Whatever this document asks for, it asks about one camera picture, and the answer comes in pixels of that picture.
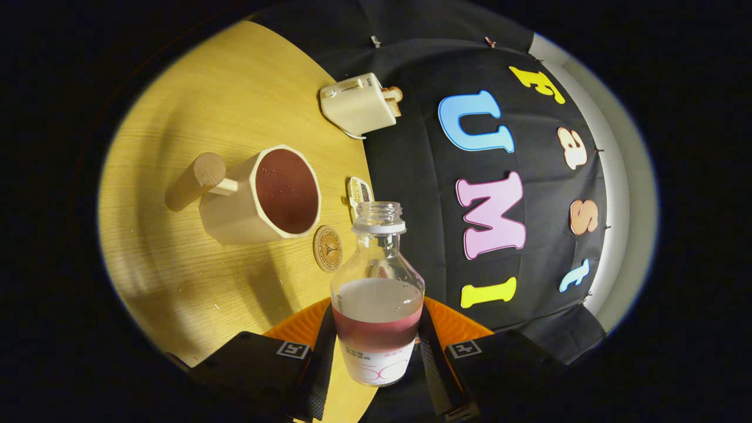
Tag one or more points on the black backdrop cloth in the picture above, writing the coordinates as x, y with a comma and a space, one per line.
423, 153

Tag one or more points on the small white dish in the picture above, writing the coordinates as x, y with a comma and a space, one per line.
359, 191

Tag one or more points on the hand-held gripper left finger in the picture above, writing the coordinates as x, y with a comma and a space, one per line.
320, 376

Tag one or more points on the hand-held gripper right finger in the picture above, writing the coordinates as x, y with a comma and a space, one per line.
437, 376

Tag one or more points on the toast slice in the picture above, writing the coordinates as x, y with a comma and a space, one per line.
393, 93
395, 108

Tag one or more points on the clear juice bottle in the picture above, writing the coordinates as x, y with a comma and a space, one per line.
376, 305

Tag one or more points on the round cork coaster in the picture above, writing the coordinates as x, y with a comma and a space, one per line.
328, 249

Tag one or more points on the cream toaster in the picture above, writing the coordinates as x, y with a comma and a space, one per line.
358, 106

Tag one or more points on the wooden table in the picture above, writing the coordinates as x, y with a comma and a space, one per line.
176, 282

